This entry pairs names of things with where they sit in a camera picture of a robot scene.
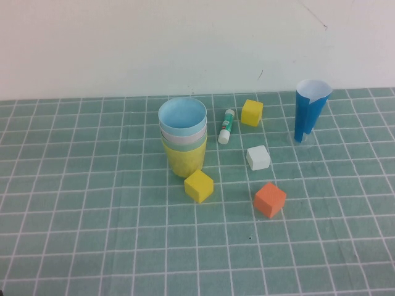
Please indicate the blue cone with clear base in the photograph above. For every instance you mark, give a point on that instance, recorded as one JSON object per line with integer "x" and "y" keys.
{"x": 304, "y": 114}

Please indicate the green plastic cup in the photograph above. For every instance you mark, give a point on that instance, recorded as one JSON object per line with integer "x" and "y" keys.
{"x": 197, "y": 145}

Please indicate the green white glue stick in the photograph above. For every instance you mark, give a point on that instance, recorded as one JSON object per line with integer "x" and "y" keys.
{"x": 226, "y": 126}

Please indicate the light blue marbled plastic cup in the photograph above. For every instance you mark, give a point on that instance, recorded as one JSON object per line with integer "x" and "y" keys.
{"x": 182, "y": 117}

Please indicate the pale pink marbled plastic cup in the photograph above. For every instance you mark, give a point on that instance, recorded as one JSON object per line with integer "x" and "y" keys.
{"x": 182, "y": 139}

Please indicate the yellow cube block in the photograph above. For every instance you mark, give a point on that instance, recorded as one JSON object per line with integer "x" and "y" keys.
{"x": 199, "y": 186}
{"x": 251, "y": 112}

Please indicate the orange cube block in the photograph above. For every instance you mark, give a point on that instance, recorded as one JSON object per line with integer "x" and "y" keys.
{"x": 270, "y": 200}

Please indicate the yellow plastic cup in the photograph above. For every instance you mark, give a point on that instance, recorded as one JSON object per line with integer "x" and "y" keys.
{"x": 185, "y": 160}

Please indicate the green checked tablecloth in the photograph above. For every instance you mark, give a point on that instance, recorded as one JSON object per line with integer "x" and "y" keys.
{"x": 92, "y": 216}

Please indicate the white cube block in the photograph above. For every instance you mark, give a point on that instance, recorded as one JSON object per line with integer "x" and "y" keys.
{"x": 258, "y": 157}

